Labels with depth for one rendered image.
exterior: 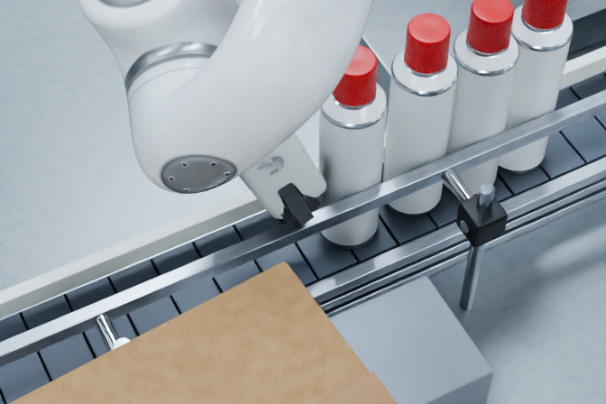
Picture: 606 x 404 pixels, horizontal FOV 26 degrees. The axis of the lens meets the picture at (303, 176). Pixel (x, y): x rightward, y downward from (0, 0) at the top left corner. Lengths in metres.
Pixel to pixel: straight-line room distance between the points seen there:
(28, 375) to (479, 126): 0.41
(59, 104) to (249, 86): 0.57
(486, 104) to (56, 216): 0.41
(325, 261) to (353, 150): 0.13
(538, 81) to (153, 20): 0.40
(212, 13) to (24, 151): 0.48
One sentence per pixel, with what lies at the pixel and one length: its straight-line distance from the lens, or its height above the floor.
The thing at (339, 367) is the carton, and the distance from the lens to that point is 0.77.
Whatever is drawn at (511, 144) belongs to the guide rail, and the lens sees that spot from 1.09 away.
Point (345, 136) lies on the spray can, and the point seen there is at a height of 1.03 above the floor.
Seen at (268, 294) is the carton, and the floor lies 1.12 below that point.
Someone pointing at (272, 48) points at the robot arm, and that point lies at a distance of 0.74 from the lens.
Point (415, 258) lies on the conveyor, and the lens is 1.12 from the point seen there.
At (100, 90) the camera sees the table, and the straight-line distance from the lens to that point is 1.30.
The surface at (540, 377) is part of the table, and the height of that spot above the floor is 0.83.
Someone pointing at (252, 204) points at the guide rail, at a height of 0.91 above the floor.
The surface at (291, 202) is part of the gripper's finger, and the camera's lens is 0.97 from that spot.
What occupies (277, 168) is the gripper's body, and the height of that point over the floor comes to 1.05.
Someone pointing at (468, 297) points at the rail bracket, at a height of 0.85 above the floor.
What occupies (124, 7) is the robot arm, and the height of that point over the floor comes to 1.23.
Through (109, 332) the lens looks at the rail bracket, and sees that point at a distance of 0.98.
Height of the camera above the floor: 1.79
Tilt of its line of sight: 52 degrees down
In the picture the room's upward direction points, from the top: straight up
